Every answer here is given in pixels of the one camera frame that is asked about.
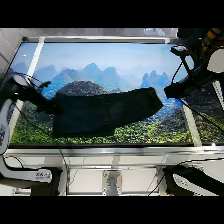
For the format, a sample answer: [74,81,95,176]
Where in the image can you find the black cable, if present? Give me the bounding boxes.
[13,106,70,197]
[179,98,224,134]

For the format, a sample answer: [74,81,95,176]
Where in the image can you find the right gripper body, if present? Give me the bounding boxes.
[163,81,188,100]

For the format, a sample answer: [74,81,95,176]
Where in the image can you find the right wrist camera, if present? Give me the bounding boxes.
[169,44,195,73]

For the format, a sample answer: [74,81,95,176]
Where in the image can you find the dark blue jeans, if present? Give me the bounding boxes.
[51,87,165,138]

